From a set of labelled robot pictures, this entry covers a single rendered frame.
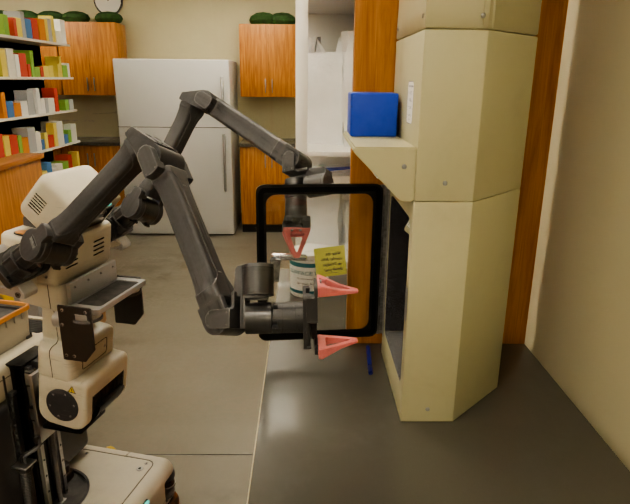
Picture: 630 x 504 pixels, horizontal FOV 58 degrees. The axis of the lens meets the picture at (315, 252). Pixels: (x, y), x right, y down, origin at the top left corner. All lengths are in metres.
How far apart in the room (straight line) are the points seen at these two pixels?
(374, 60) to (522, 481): 0.95
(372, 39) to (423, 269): 0.58
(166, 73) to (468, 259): 5.18
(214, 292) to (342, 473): 0.40
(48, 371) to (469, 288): 1.19
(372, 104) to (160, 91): 4.95
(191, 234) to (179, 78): 4.96
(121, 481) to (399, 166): 1.58
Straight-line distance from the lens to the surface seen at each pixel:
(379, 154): 1.05
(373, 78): 1.41
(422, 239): 1.10
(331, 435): 1.20
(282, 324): 1.01
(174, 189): 1.19
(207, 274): 1.09
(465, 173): 1.09
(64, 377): 1.78
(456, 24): 1.08
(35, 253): 1.44
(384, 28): 1.42
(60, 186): 1.60
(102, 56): 6.60
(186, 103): 1.79
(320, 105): 2.46
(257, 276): 1.02
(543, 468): 1.21
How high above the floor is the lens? 1.63
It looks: 17 degrees down
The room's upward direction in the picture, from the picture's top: 1 degrees clockwise
